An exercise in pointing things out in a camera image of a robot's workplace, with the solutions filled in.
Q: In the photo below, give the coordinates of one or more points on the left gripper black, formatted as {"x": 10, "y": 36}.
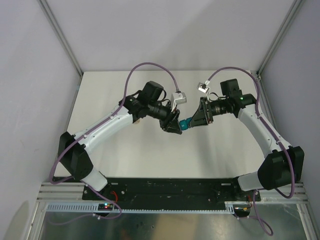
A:
{"x": 171, "y": 124}

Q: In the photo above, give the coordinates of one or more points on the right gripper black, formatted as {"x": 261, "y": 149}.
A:
{"x": 202, "y": 116}

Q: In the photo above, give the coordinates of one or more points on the teal weekly pill organizer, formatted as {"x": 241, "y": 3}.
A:
{"x": 185, "y": 123}

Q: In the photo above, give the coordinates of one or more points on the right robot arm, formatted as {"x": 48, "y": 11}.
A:
{"x": 283, "y": 163}

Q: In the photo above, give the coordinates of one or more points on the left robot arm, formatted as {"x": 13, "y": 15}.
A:
{"x": 75, "y": 149}

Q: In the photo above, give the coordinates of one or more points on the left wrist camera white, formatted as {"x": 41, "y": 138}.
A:
{"x": 177, "y": 98}

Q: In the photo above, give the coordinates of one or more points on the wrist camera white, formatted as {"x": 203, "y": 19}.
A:
{"x": 203, "y": 88}
{"x": 177, "y": 98}

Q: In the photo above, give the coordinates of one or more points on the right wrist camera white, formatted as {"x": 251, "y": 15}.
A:
{"x": 203, "y": 88}

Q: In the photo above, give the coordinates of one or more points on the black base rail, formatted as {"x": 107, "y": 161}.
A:
{"x": 172, "y": 194}

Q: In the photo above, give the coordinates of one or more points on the right aluminium frame post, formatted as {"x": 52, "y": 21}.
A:
{"x": 280, "y": 34}

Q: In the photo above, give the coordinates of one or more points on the aluminium frame post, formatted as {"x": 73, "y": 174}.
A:
{"x": 52, "y": 20}
{"x": 280, "y": 34}

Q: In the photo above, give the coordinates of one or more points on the left aluminium frame post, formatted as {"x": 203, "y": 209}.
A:
{"x": 52, "y": 20}

